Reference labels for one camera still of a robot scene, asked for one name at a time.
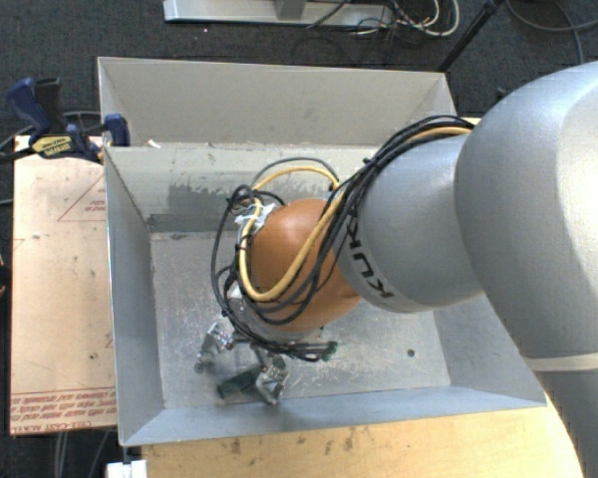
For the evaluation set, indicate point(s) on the dark green flat block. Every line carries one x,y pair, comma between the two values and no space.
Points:
236,384

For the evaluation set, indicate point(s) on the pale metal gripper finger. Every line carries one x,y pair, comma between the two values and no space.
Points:
273,379
218,337

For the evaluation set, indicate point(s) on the brown cardboard board red print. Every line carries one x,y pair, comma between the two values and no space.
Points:
60,287

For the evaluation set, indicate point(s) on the grey metal bin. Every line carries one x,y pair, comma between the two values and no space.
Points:
388,356

